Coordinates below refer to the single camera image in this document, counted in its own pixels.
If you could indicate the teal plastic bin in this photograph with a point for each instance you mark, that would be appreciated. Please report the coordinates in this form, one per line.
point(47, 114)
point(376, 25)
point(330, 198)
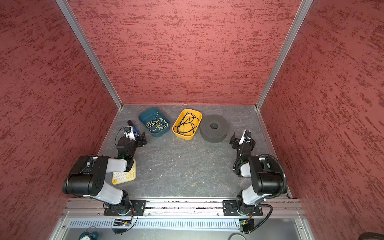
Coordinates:
point(155, 122)

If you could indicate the grey perforated cable spool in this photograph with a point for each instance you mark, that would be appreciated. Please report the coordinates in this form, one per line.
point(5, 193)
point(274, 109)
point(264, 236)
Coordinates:
point(214, 128)

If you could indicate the yellow calculator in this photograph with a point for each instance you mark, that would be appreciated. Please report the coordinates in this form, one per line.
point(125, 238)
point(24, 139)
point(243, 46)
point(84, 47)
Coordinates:
point(124, 177)

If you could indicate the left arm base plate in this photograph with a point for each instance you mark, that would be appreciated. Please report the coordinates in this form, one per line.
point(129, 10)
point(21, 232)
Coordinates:
point(133, 207)

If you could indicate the teal object below rail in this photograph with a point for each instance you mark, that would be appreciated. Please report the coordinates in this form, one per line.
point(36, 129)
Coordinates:
point(90, 234)

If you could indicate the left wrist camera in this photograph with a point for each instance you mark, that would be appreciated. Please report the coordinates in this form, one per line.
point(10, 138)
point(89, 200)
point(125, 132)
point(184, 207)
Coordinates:
point(129, 133)

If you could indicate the yellow plastic bin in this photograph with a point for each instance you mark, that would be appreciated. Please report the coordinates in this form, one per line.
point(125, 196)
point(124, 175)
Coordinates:
point(186, 125)

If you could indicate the left corner aluminium post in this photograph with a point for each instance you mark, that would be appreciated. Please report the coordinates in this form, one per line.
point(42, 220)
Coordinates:
point(79, 33)

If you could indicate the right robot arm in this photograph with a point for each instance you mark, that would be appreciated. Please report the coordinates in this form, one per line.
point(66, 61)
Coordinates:
point(268, 178)

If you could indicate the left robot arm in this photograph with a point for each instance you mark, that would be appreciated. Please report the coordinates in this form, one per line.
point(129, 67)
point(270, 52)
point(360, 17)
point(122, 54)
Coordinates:
point(96, 176)

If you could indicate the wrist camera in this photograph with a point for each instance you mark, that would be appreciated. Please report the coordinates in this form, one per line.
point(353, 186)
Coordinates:
point(129, 133)
point(246, 137)

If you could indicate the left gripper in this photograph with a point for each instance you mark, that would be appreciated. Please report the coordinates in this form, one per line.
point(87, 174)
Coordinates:
point(139, 141)

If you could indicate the corner aluminium post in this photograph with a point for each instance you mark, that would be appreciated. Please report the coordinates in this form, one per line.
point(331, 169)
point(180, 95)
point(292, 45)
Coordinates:
point(291, 35)
point(79, 33)

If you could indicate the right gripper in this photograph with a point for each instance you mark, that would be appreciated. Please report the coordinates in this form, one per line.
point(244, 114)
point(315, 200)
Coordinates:
point(237, 141)

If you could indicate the right corner aluminium post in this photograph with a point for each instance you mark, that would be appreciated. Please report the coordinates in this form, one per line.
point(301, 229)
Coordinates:
point(291, 35)

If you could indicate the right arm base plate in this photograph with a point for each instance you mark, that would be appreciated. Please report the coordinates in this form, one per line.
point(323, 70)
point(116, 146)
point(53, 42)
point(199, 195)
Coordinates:
point(233, 208)

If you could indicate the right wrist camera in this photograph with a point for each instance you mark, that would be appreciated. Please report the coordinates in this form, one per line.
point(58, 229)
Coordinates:
point(246, 137)

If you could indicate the aluminium front rail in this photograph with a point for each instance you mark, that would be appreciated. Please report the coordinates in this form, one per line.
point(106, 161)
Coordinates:
point(186, 208)

